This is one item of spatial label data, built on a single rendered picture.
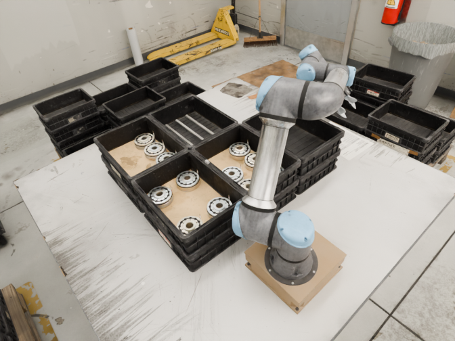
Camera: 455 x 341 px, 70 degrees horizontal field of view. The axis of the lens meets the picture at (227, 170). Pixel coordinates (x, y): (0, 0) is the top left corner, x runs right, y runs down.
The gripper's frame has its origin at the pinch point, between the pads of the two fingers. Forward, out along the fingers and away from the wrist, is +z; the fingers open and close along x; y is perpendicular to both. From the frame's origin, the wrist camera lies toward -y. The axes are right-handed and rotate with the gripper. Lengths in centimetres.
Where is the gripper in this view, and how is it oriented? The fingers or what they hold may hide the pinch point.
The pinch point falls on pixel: (348, 111)
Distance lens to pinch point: 162.5
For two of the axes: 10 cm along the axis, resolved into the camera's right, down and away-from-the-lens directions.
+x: 7.2, -7.0, 0.3
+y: 2.3, 1.9, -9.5
